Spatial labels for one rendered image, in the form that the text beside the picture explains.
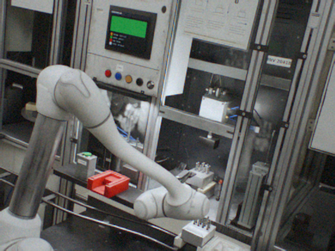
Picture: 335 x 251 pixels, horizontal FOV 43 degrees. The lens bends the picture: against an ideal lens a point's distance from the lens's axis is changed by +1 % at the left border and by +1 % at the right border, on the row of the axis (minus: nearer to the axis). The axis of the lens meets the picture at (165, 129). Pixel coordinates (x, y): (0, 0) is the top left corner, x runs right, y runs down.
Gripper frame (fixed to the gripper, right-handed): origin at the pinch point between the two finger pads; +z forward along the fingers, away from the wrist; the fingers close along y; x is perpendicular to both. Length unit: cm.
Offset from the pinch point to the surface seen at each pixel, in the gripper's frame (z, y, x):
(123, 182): -15.4, -5.0, 25.9
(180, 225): 140, -100, 61
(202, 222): -15.8, -7.6, -16.1
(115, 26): -11, 63, 47
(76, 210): 92, -100, 137
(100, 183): -19.9, -7.7, 35.7
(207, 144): 11.1, 17.2, -0.5
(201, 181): 5.1, 0.5, -3.5
